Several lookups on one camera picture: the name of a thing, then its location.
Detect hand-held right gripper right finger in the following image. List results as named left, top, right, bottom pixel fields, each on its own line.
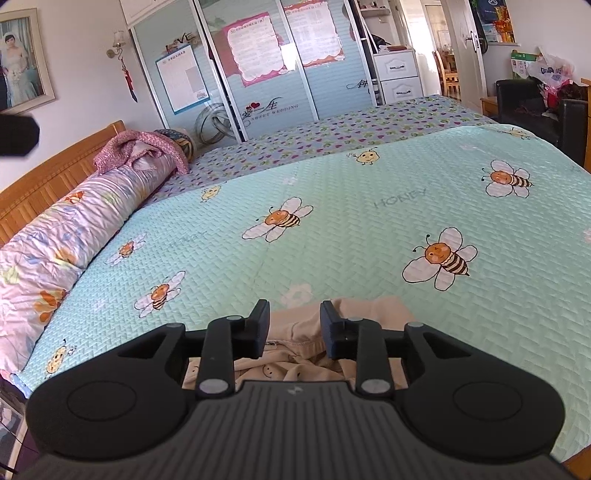
left=321, top=301, right=467, bottom=397

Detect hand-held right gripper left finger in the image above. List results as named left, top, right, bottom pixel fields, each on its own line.
left=117, top=300, right=270, bottom=400

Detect beige pants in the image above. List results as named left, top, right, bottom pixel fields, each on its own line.
left=182, top=296, right=419, bottom=393

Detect wooden headboard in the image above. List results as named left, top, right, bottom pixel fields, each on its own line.
left=0, top=121, right=127, bottom=245

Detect framed wedding photo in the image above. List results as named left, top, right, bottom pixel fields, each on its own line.
left=0, top=8, right=56, bottom=114

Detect rolled floral quilt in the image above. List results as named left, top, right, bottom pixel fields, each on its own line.
left=0, top=157, right=178, bottom=374

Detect green bee-print bedspread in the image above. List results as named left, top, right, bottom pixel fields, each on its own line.
left=18, top=124, right=591, bottom=462

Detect red hanging ornament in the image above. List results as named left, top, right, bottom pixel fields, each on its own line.
left=121, top=58, right=138, bottom=103

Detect pink knitted blanket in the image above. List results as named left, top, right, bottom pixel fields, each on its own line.
left=93, top=130, right=191, bottom=176

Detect dark patterned pillow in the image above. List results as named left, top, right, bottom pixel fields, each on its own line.
left=154, top=129, right=195, bottom=162

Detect blue-bordered poster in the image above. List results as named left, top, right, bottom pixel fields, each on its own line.
left=156, top=44, right=211, bottom=115

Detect purple heart-print bed sheet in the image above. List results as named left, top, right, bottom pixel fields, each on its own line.
left=159, top=95, right=497, bottom=199

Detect sliding-door wardrobe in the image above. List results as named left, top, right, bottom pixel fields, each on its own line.
left=119, top=0, right=384, bottom=144

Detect pink-bordered poster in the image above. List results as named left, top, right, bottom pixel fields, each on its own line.
left=222, top=19, right=286, bottom=88

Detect white drawer cabinet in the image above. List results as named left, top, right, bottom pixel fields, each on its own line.
left=373, top=48, right=424, bottom=104

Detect wooden chair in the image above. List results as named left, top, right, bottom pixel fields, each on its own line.
left=434, top=50, right=460, bottom=95

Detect red-bordered poster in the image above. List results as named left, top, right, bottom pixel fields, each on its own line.
left=283, top=0, right=346, bottom=69

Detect black armchair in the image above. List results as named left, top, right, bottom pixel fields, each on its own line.
left=496, top=79, right=589, bottom=171

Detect white door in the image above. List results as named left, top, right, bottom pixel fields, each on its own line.
left=441, top=0, right=489, bottom=100

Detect green cardboard box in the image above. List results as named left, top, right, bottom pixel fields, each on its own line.
left=510, top=52, right=539, bottom=79

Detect wooden cabinet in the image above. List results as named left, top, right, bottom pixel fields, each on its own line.
left=581, top=78, right=591, bottom=172

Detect pile of plastic bags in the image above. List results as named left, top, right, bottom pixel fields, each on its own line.
left=526, top=46, right=580, bottom=112

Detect colourful hanging decoration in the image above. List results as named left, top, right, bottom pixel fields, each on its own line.
left=475, top=0, right=509, bottom=44

